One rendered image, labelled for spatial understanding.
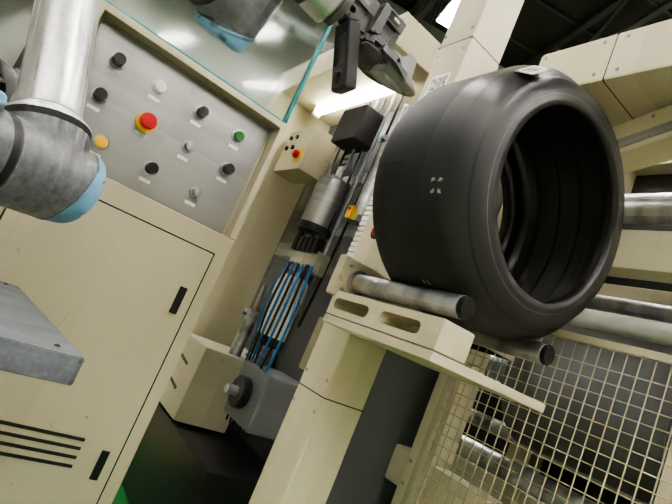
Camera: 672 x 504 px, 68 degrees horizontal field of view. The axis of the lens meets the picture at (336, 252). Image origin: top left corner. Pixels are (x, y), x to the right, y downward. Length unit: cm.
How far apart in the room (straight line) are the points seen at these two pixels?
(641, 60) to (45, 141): 133
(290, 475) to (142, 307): 55
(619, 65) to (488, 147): 66
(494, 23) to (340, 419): 116
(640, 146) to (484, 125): 65
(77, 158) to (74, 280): 41
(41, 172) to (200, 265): 56
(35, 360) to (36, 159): 35
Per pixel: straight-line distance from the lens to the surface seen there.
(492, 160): 94
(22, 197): 97
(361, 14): 93
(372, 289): 111
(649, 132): 153
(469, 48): 151
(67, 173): 98
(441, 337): 90
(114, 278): 134
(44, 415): 140
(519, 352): 117
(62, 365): 77
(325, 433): 128
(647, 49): 152
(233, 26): 83
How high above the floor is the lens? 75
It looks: 9 degrees up
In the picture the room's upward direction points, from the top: 23 degrees clockwise
